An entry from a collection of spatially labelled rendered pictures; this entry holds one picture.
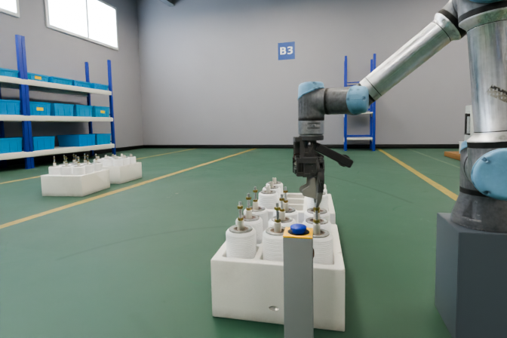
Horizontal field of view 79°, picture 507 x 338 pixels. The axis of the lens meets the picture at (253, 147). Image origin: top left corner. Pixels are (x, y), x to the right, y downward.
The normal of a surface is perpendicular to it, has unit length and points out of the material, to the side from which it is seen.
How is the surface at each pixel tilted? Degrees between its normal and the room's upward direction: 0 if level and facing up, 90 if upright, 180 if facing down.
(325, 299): 90
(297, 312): 90
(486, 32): 91
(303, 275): 90
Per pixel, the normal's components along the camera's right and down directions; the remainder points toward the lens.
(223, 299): -0.21, 0.07
